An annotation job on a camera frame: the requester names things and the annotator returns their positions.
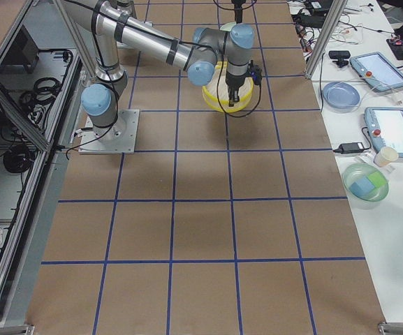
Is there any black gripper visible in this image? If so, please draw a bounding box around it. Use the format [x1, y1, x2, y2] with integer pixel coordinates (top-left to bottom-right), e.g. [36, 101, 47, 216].
[234, 7, 243, 24]
[226, 61, 263, 107]

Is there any side yellow bamboo steamer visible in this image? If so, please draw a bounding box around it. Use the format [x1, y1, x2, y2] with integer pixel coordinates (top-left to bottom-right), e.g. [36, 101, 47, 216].
[202, 61, 254, 113]

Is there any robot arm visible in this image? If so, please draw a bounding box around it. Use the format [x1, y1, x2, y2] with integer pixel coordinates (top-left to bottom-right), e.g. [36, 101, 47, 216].
[63, 1, 262, 106]
[231, 0, 246, 24]

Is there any mint green plate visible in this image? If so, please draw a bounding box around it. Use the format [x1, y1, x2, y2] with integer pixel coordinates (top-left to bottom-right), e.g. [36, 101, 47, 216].
[220, 22, 236, 31]

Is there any blue plate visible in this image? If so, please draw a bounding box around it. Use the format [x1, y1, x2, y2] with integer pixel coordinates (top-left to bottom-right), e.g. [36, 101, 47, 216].
[322, 82, 360, 112]

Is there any black webcam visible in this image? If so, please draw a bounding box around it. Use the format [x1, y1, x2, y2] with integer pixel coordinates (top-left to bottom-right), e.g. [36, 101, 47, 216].
[328, 50, 351, 68]

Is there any black power adapter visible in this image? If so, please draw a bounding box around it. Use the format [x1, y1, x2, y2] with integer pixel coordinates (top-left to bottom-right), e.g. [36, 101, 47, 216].
[333, 142, 370, 154]

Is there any far teach pendant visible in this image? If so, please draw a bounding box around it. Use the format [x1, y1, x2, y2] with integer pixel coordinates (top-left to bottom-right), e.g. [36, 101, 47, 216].
[349, 52, 403, 91]

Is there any teach pendant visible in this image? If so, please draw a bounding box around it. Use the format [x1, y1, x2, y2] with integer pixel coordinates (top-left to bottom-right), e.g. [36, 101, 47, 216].
[349, 52, 403, 91]
[364, 107, 403, 158]

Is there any green glass bowl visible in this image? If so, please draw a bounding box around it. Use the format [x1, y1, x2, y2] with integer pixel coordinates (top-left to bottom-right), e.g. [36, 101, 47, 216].
[342, 163, 389, 209]

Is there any near teach pendant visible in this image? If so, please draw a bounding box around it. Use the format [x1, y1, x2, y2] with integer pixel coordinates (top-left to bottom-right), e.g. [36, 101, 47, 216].
[364, 107, 403, 158]

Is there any blue sponge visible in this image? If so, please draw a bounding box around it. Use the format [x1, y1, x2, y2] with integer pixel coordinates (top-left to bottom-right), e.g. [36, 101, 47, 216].
[349, 177, 375, 198]

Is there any paper cup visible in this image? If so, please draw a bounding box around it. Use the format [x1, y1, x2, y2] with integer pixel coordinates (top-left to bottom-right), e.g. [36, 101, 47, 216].
[374, 147, 399, 168]

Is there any green sponge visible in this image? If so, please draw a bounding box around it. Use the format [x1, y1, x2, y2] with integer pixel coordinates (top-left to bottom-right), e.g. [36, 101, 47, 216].
[367, 170, 388, 188]

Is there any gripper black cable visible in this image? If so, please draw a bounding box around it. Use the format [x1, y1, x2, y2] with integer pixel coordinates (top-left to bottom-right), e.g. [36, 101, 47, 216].
[216, 31, 262, 118]
[213, 0, 258, 11]

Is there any aluminium frame post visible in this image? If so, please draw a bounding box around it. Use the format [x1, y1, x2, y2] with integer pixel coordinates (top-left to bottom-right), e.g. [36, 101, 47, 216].
[305, 0, 347, 80]

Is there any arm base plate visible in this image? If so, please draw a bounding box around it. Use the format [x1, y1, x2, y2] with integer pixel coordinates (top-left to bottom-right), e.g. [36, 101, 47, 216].
[78, 110, 140, 154]

